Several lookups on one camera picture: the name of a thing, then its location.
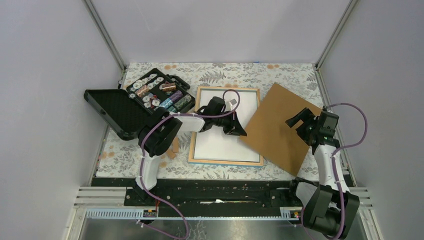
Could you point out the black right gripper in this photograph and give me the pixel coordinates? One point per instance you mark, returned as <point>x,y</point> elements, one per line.
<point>305,115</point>

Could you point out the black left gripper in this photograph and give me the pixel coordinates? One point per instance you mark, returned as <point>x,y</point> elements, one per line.
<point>234,127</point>

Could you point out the hot air balloon photo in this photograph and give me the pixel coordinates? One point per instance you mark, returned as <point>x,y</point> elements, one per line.
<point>215,145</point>

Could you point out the brown cardboard backing board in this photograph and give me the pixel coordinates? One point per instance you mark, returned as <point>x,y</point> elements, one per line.
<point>270,136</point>

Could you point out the wooden picture frame blue edge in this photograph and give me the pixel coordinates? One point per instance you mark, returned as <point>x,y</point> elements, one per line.
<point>195,152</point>

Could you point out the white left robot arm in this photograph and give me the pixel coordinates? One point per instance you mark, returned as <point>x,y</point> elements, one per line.
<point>163,126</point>

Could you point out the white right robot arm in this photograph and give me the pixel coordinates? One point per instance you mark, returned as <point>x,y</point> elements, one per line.
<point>329,207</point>

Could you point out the blue green poker chip stack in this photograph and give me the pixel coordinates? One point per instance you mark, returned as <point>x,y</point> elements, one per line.
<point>183,102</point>

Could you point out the small wooden block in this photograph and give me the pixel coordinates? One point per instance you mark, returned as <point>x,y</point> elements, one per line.
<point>175,145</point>
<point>171,154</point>

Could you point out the copper poker chip stack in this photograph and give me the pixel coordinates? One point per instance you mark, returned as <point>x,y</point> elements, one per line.
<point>168,87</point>

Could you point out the black poker chip case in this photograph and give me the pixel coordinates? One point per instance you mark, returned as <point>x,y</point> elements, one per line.
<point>126,110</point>

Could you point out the floral patterned table mat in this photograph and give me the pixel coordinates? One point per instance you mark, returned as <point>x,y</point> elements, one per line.
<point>121,159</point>

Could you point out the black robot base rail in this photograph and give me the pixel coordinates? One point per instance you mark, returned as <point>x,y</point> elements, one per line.
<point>208,198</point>

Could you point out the aluminium corner post right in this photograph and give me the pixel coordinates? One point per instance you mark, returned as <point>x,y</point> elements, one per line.
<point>339,27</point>

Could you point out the aluminium corner post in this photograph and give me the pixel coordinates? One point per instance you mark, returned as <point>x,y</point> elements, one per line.
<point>94,14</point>
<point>339,27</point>

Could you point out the aluminium corner post left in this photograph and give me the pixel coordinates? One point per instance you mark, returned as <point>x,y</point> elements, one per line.
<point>94,14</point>

